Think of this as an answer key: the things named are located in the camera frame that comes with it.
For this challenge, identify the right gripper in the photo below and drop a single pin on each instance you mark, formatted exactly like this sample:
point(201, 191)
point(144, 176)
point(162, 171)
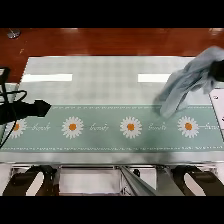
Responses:
point(218, 70)

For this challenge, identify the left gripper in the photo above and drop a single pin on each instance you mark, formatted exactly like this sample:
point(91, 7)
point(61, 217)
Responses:
point(42, 108)

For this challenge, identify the grey garment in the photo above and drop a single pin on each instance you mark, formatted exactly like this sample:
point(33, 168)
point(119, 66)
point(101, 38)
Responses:
point(186, 83)

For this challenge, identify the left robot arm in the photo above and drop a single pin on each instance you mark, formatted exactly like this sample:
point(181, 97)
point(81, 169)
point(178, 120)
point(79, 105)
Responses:
point(13, 112)

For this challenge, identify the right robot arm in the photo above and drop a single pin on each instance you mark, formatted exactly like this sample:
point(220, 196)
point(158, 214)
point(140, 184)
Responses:
point(200, 180)

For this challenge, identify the silver frame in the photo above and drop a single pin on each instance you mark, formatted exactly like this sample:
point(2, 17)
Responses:
point(140, 185)

